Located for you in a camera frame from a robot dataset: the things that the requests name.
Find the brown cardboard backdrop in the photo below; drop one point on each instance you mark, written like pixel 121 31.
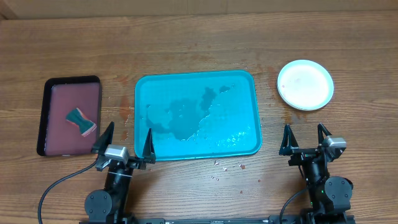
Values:
pixel 55 9

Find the white plate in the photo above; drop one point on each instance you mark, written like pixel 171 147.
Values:
pixel 284 96

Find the black tray of reddish water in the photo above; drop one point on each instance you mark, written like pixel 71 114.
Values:
pixel 58 137

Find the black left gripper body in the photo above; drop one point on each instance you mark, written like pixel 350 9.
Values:
pixel 134 162

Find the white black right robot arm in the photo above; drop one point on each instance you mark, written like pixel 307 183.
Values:
pixel 329 195

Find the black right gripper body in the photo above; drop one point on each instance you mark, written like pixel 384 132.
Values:
pixel 314 170

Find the pink green sponge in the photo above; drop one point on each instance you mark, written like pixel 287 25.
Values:
pixel 77 118

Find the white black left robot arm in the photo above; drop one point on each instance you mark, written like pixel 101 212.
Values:
pixel 108 205

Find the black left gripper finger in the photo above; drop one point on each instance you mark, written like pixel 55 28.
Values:
pixel 104 140
pixel 148 150

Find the blue plastic tray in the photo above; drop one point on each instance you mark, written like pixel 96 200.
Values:
pixel 197 115

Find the light blue plate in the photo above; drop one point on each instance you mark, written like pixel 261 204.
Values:
pixel 305 84

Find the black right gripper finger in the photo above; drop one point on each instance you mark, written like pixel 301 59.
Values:
pixel 289 143
pixel 323 133

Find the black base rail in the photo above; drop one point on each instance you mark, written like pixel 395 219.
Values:
pixel 273 219

